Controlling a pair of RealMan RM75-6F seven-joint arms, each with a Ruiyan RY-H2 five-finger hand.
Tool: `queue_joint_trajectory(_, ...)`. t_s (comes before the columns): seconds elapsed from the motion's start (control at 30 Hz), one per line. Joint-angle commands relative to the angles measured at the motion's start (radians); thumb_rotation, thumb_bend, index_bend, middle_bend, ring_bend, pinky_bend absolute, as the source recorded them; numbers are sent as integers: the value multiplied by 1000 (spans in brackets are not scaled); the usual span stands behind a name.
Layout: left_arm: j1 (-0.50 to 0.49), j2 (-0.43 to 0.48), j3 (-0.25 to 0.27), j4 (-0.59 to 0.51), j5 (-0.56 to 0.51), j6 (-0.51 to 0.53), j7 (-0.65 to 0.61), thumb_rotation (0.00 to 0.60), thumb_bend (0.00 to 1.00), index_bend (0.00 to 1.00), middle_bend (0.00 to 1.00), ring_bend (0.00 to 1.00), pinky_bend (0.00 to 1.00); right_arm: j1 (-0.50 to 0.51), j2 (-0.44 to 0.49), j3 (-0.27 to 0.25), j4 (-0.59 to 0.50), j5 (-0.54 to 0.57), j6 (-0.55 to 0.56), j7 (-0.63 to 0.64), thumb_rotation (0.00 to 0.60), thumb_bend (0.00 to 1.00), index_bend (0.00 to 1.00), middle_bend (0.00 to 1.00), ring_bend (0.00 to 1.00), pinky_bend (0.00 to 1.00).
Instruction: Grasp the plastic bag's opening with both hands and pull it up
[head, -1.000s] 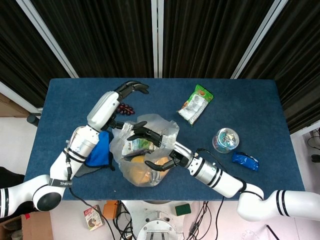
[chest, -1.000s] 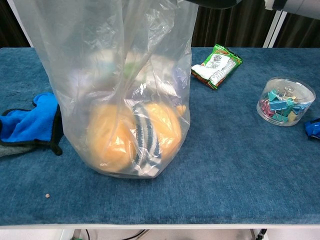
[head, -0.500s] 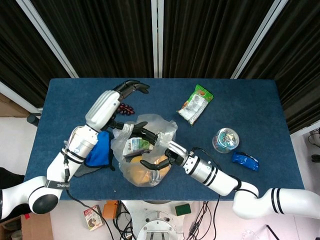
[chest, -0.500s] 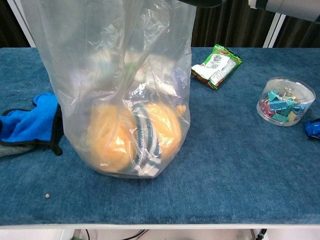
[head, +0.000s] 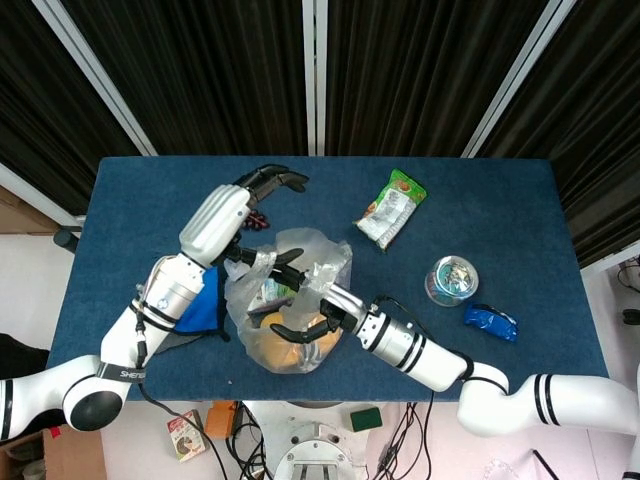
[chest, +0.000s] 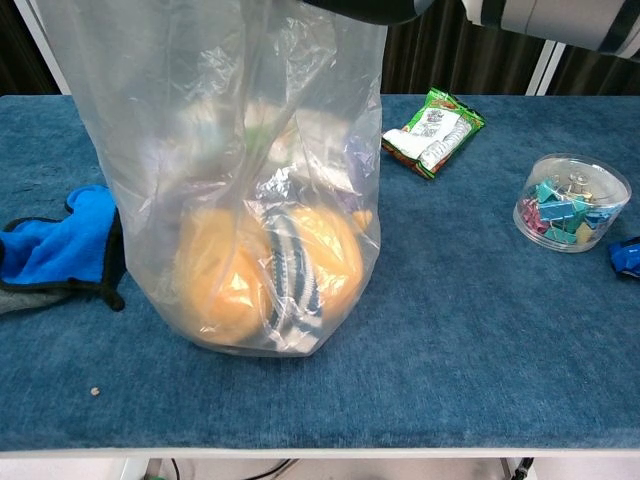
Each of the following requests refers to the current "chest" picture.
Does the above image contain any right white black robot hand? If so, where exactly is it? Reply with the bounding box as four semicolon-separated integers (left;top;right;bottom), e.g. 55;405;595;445
298;0;437;27

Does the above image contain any small green printed carton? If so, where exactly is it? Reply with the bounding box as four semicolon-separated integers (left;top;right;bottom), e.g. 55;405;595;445
234;97;364;199

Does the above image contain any clear plastic bag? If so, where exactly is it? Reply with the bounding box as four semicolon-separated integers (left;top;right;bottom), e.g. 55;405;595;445
33;0;389;359

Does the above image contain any blue white striped sock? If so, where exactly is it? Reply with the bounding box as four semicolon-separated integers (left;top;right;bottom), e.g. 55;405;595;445
258;168;325;354

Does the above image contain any orange plush toy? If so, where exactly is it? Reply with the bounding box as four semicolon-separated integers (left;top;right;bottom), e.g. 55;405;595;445
171;204;375;347

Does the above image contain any black curtain panel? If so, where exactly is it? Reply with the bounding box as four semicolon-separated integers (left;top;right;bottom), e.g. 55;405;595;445
0;0;57;96
548;44;640;96
382;14;547;96

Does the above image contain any green white snack packet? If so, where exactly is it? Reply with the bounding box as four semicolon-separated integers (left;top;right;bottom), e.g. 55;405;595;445
380;87;487;180

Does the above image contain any clear tub of binder clips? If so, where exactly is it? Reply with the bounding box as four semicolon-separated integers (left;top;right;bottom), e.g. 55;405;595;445
512;152;633;254

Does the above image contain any blue felt table cover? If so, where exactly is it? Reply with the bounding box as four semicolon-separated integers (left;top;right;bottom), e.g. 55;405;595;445
0;93;640;454

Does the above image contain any blue foil packet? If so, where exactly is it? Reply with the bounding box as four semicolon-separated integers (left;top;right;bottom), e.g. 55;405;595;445
606;238;640;279

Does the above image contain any blue grey cleaning mitt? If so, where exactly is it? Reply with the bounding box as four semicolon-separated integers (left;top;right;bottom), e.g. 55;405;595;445
0;184;127;316

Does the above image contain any white frame post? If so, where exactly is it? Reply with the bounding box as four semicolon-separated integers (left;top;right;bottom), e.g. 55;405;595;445
13;0;72;96
524;39;572;96

